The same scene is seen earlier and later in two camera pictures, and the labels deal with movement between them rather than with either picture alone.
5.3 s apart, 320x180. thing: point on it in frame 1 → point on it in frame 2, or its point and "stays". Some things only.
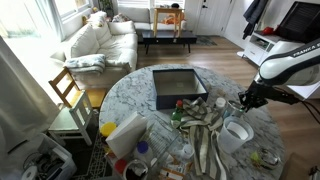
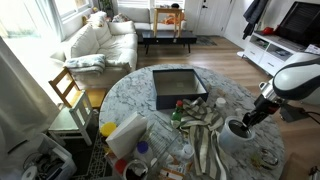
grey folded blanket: (94, 63) stays
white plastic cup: (234, 133) stays
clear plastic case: (166, 152) stays
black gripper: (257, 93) → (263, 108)
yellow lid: (107, 127) stays
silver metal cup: (235, 108) → (239, 128)
